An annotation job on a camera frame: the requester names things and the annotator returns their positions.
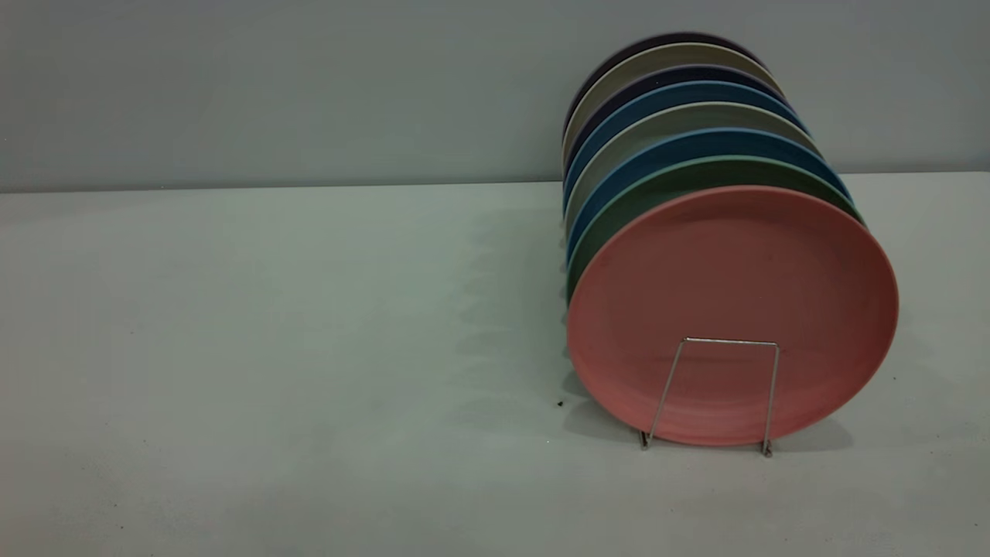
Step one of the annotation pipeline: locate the pink plastic plate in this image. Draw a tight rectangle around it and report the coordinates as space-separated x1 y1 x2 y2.
566 184 900 447

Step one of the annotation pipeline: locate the green plastic plate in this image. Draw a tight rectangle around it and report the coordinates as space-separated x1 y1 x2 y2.
566 155 865 302

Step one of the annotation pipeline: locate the blue plastic plate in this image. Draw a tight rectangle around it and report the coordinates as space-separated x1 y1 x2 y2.
567 128 853 264
563 80 809 206

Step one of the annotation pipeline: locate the beige plastic plate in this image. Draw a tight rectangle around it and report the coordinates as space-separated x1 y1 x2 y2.
562 43 782 167
565 101 822 233

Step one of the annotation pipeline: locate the dark purple plastic plate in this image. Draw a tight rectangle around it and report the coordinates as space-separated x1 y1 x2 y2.
563 63 786 175
563 31 766 132

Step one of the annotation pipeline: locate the metal wire plate rack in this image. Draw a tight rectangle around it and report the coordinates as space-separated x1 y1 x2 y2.
640 336 781 458

